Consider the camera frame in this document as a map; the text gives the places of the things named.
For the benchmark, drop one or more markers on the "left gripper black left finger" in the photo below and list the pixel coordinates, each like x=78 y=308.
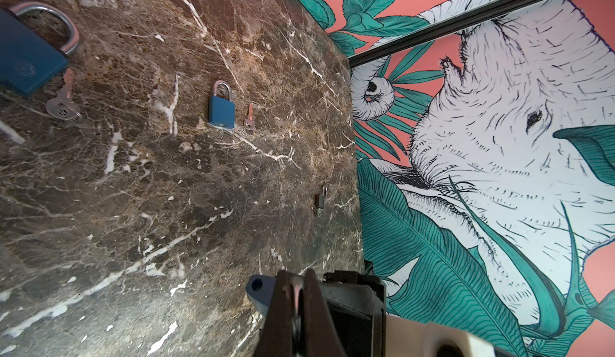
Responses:
x=277 y=337

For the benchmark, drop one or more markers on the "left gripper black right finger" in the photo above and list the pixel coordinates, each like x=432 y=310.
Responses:
x=318 y=330

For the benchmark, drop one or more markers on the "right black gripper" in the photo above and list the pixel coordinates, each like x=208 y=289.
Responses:
x=356 y=303

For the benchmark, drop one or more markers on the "blue padlock front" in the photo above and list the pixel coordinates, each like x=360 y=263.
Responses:
x=221 y=111

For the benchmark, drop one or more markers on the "blue padlock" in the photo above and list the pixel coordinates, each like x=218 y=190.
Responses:
x=260 y=290
x=221 y=111
x=28 y=61

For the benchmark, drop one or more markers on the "small silver key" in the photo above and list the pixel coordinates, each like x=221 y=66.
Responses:
x=249 y=122

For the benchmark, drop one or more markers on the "silver key near padlock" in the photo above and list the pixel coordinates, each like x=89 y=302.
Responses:
x=62 y=106

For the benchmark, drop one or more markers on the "small dark metal cylinder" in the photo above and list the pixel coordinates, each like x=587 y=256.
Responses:
x=320 y=201

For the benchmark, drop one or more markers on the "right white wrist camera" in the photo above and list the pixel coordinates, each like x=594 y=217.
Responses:
x=411 y=338

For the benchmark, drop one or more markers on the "right black frame post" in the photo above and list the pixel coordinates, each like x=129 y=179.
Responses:
x=471 y=18

